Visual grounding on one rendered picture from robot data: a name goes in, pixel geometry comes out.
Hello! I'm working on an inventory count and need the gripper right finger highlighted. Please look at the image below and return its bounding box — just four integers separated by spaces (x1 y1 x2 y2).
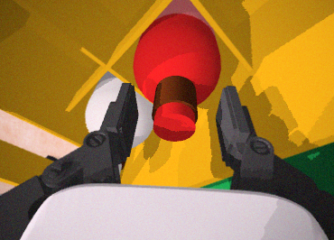
216 86 334 240

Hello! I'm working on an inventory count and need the green crate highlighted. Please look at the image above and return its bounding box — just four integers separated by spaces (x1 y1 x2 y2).
201 142 334 196

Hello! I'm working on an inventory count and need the white bottle with brown label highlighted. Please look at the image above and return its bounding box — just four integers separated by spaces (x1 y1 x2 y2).
85 71 153 148

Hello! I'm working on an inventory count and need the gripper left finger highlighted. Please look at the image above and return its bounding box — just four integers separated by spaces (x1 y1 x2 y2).
0 83 138 240

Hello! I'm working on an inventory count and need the red bottle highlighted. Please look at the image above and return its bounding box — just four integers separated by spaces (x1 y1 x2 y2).
133 0 221 142

